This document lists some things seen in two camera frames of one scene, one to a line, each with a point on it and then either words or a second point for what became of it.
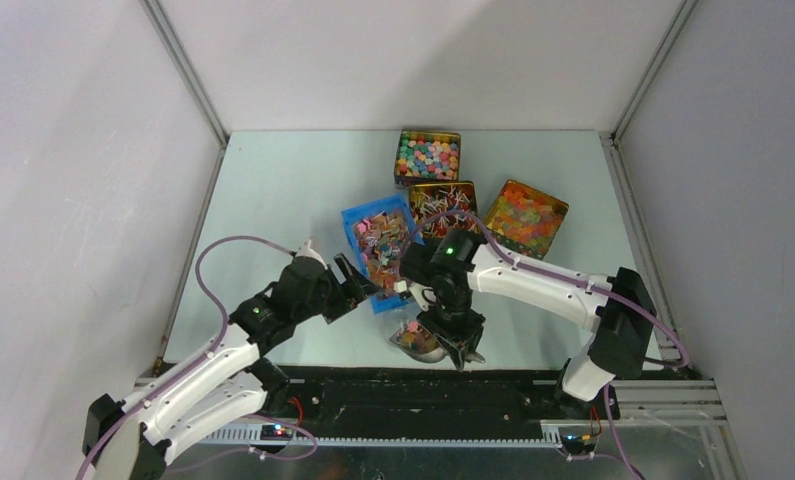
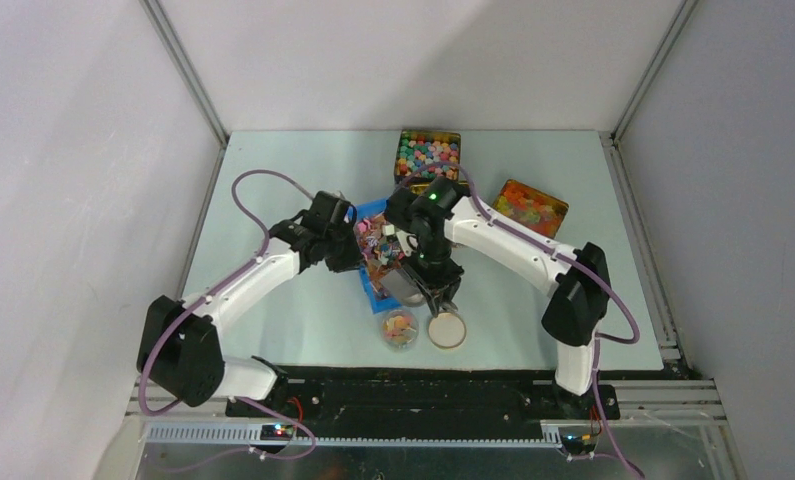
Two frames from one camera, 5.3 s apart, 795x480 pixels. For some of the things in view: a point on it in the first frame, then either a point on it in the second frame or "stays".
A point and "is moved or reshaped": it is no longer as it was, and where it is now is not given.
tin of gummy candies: (525, 220) stays
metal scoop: (420, 343) is moved or reshaped
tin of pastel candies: (427, 156) stays
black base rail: (419, 398) stays
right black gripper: (464, 338) to (439, 289)
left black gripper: (344, 301) to (353, 258)
